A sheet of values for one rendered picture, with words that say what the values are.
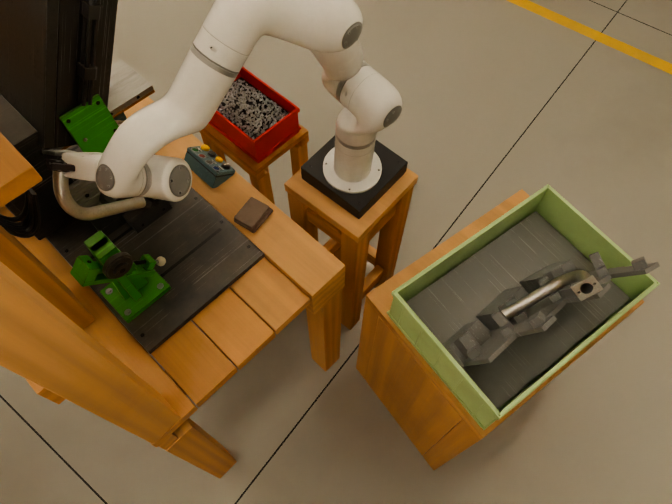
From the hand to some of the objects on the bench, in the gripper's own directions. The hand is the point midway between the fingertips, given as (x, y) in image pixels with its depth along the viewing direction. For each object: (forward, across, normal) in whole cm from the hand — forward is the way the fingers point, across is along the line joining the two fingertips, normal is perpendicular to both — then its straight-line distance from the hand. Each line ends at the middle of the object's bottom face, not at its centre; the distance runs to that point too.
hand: (62, 162), depth 111 cm
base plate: (+37, +43, -14) cm, 58 cm away
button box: (+9, +63, -7) cm, 64 cm away
